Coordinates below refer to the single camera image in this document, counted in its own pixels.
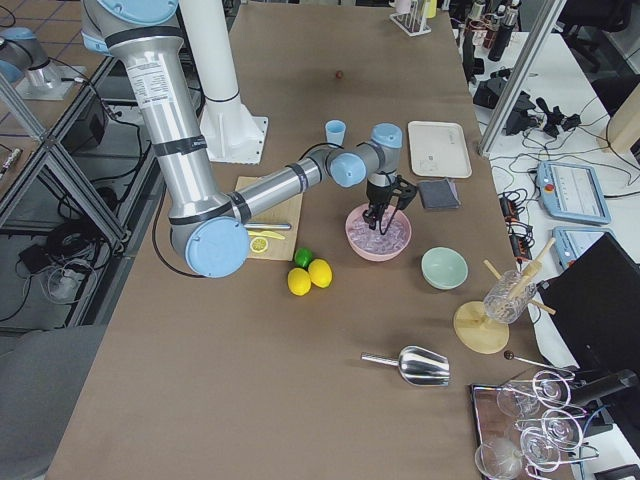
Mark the yellow lemon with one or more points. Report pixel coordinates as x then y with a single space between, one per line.
298 281
320 273

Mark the clear glass mug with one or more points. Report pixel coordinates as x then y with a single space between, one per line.
501 305

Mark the steel handled knife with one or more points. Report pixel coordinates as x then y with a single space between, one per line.
268 226

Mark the wine glass rack tray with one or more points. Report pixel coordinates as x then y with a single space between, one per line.
529 428

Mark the steel ice scoop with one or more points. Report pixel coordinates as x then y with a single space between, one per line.
417 366

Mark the pink bowl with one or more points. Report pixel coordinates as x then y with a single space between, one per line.
378 240

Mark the white wire cup rack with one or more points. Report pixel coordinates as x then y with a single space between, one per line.
411 16

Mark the pile of clear ice cubes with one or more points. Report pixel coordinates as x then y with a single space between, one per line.
380 237

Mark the wooden cutting board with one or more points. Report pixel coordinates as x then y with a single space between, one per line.
285 212

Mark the cream rabbit tray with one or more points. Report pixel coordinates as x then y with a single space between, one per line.
438 149

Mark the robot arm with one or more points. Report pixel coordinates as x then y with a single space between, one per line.
179 64
26 65

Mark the black camera mount wrist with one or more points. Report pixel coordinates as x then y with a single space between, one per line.
404 192

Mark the aluminium frame post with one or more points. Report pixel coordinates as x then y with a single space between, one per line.
541 29

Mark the lemon slice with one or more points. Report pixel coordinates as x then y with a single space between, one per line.
259 244

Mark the mint green bowl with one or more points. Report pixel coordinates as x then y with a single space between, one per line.
444 268

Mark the green lime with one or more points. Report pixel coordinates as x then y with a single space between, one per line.
303 257

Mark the blue teach pendant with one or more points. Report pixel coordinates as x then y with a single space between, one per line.
572 192
572 241

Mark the light blue cup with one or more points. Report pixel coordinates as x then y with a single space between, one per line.
335 131

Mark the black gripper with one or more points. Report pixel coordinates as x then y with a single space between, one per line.
377 194

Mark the black plastic gripper part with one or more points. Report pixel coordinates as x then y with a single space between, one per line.
488 93

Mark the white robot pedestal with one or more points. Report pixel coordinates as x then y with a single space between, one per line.
232 133

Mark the dark grey cloth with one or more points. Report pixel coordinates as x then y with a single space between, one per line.
438 194

